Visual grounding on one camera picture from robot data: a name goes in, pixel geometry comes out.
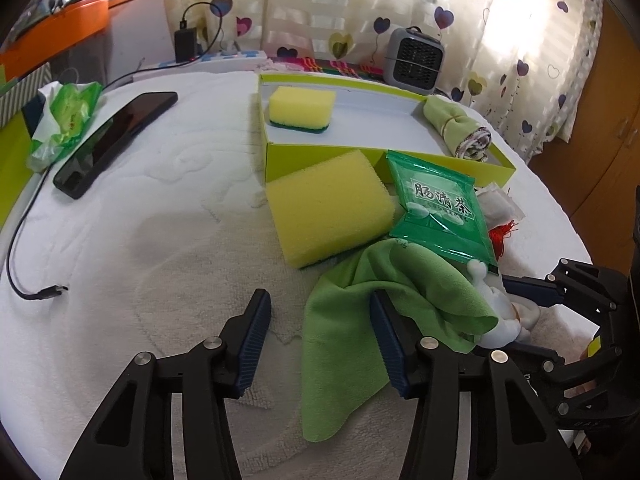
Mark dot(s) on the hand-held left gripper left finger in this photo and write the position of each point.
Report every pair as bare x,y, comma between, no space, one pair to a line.
252,345

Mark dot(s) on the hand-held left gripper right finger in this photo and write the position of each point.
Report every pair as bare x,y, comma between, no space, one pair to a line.
387,345

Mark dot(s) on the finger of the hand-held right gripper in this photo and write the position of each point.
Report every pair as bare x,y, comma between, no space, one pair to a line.
575,380
530,290

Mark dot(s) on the white sock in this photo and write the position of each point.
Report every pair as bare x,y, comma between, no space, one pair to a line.
502,327

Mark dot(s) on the green microfiber cloth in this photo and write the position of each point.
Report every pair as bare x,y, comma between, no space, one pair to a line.
345,320

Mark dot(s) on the white sachet with orange tassel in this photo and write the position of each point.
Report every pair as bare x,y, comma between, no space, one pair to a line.
500,205

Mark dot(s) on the green tea packet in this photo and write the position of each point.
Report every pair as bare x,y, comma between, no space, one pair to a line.
440,210

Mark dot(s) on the large yellow sponge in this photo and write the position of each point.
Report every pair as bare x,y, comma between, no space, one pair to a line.
325,205

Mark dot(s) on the lime green cardboard box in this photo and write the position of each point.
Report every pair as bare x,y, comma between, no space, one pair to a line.
360,120

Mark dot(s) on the rolled pale green cloth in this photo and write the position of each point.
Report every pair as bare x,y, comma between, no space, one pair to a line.
450,125

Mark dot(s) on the wooden wardrobe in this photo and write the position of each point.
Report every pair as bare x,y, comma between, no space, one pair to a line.
610,110

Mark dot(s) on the small yellow scrub sponge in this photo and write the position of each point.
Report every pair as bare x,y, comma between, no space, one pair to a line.
300,105

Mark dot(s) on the black smartphone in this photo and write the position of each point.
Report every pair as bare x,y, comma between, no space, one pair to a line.
115,140

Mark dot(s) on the grey fan heater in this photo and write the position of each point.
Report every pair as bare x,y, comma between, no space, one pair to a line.
415,60

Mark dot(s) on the white blue power strip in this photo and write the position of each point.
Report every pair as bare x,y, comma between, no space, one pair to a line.
225,62

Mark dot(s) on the green wet wipes packet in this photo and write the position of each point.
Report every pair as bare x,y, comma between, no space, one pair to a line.
70,110

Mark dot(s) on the striped lime gift box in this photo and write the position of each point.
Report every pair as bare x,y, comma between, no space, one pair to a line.
12,160

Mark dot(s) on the black power adapter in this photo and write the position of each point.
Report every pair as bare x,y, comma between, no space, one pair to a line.
186,42

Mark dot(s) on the heart print curtain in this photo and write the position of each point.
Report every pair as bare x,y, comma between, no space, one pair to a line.
325,0

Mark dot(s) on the orange shelf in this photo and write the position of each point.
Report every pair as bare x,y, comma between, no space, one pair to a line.
50,30

